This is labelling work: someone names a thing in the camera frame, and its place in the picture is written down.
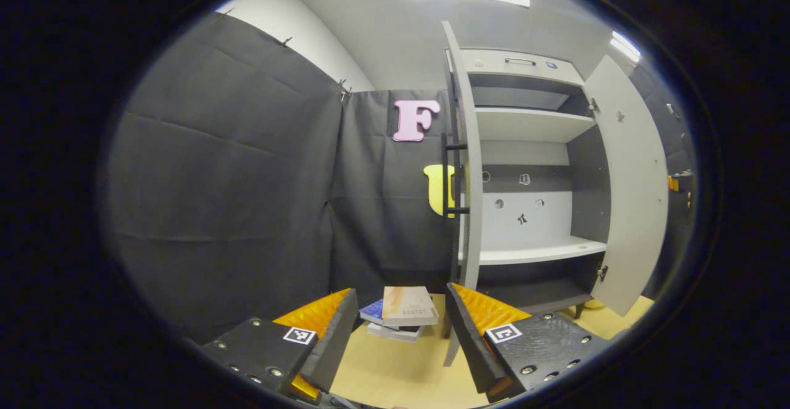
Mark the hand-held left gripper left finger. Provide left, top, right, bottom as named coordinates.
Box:
left=201, top=287, right=359, bottom=405

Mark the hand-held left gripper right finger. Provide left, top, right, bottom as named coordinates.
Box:
left=446, top=283, right=612, bottom=403

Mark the grey cabinet door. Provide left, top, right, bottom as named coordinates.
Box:
left=583, top=56, right=670, bottom=318
left=440, top=20, right=484, bottom=368

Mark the white cabinet shelf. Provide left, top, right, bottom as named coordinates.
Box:
left=472, top=86, right=572, bottom=112
left=458, top=236, right=607, bottom=266
left=475, top=107, right=596, bottom=143

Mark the grey cabinet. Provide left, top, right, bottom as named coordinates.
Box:
left=446, top=48, right=612, bottom=320

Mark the blue book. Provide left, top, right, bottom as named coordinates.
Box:
left=359, top=299, right=386, bottom=326

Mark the white book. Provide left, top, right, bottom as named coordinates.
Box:
left=366, top=321, right=425, bottom=343

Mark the beige book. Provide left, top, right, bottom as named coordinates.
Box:
left=381, top=286, right=440, bottom=328

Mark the small ceiling light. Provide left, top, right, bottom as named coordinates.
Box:
left=610, top=31, right=642, bottom=64

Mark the black backdrop cloth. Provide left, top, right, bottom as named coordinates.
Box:
left=102, top=11, right=698, bottom=345

